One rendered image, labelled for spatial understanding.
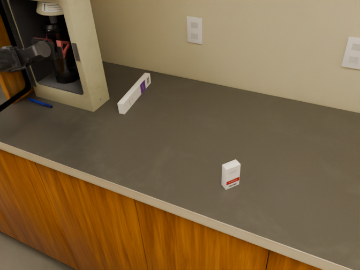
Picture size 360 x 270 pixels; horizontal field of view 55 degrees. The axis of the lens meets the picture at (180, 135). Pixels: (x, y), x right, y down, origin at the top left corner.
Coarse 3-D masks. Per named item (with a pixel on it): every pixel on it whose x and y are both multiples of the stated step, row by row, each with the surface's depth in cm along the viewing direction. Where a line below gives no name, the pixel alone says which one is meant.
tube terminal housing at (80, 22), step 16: (48, 0) 119; (64, 0) 115; (80, 0) 121; (64, 16) 120; (80, 16) 122; (80, 32) 124; (80, 48) 126; (96, 48) 134; (80, 64) 130; (96, 64) 137; (80, 80) 135; (96, 80) 139; (48, 96) 150; (64, 96) 145; (80, 96) 140; (96, 96) 142
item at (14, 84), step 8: (0, 16) 128; (0, 24) 129; (0, 32) 130; (0, 40) 130; (8, 40) 134; (0, 72) 133; (8, 72) 136; (16, 72) 140; (0, 80) 134; (8, 80) 137; (16, 80) 141; (24, 80) 145; (0, 88) 134; (8, 88) 138; (16, 88) 142; (0, 96) 135; (8, 96) 139; (0, 104) 136
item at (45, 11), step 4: (40, 4) 125; (44, 4) 124; (48, 4) 124; (52, 4) 124; (56, 4) 124; (36, 8) 129; (40, 8) 126; (44, 8) 124; (48, 8) 124; (52, 8) 124; (56, 8) 124; (60, 8) 124; (40, 12) 126; (44, 12) 125; (48, 12) 124; (52, 12) 124; (56, 12) 124; (60, 12) 124
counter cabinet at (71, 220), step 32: (0, 160) 146; (0, 192) 166; (32, 192) 149; (64, 192) 135; (96, 192) 124; (0, 224) 194; (32, 224) 171; (64, 224) 153; (96, 224) 139; (128, 224) 127; (160, 224) 117; (192, 224) 108; (64, 256) 176; (96, 256) 157; (128, 256) 142; (160, 256) 129; (192, 256) 119; (224, 256) 110; (256, 256) 102
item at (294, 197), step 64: (0, 128) 137; (64, 128) 135; (128, 128) 132; (192, 128) 131; (256, 128) 129; (320, 128) 127; (128, 192) 109; (192, 192) 105; (256, 192) 104; (320, 192) 103; (320, 256) 86
